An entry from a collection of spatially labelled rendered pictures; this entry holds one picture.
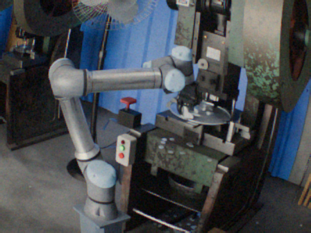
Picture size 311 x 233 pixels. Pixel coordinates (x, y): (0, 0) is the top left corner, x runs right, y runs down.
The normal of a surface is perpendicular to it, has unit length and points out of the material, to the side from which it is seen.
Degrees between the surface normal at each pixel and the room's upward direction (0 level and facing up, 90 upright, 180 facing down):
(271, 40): 97
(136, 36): 90
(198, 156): 90
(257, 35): 97
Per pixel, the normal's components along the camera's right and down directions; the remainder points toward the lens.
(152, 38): -0.59, 0.21
